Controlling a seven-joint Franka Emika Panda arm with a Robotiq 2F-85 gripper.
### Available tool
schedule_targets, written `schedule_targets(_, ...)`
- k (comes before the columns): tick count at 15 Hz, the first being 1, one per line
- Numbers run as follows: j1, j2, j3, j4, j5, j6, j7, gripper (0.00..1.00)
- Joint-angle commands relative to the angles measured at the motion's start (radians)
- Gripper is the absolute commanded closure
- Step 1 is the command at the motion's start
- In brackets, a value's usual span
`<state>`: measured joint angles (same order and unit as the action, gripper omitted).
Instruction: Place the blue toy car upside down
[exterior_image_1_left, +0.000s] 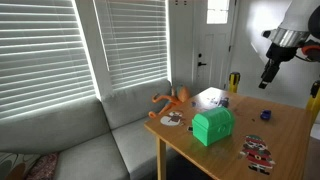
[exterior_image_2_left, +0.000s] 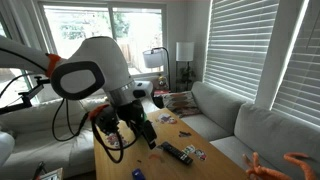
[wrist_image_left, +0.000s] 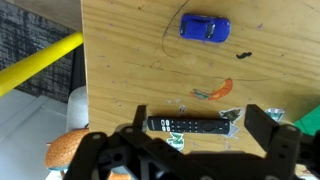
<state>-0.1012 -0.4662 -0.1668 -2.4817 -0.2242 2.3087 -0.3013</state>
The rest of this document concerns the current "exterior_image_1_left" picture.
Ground white window blinds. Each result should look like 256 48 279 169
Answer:
0 0 95 119
94 0 168 90

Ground patterned cushion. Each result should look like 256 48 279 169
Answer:
0 151 60 180

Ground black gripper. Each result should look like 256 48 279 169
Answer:
259 43 297 89

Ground orange octopus plush toy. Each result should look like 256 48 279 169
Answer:
148 85 191 119

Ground wooden table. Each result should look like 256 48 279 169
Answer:
145 87 312 180

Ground white door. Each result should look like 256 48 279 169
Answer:
194 0 236 91

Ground white window blinds left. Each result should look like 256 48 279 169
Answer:
0 0 95 119

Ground white window blinds right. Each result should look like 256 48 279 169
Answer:
94 0 168 90

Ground yellow black stanchion post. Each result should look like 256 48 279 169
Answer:
229 72 241 93

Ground blue toy car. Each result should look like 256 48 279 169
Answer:
260 110 271 120

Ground green treasure chest box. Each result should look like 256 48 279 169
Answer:
192 107 235 146

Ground small round pirate sticker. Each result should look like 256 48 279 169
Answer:
160 111 185 126

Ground large pirate santa sticker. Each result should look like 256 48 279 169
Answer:
240 135 275 175

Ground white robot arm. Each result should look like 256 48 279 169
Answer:
259 0 320 89

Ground grey sectional sofa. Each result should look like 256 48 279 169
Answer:
0 79 171 180

